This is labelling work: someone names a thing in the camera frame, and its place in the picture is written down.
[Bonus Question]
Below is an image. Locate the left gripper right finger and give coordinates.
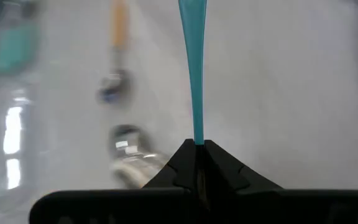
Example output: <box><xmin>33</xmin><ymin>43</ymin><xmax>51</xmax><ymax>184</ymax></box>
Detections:
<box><xmin>203</xmin><ymin>139</ymin><xmax>283</xmax><ymax>189</ymax></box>

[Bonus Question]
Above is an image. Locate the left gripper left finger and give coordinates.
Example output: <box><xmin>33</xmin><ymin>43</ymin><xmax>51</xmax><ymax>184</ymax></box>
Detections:
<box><xmin>143</xmin><ymin>138</ymin><xmax>198</xmax><ymax>189</ymax></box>

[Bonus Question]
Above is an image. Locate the silver spoon orange handle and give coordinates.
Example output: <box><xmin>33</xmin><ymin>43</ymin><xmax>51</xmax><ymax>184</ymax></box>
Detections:
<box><xmin>109</xmin><ymin>152</ymin><xmax>171</xmax><ymax>190</ymax></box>
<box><xmin>96</xmin><ymin>0</ymin><xmax>132</xmax><ymax>105</ymax></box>

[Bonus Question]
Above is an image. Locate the silver spoon mint handle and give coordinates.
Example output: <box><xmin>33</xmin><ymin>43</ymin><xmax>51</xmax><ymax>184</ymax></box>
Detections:
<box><xmin>0</xmin><ymin>23</ymin><xmax>40</xmax><ymax>76</ymax></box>

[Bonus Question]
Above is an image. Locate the black spoon blue handle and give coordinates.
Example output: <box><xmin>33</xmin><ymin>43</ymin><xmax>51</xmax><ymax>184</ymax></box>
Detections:
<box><xmin>177</xmin><ymin>0</ymin><xmax>208</xmax><ymax>146</ymax></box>

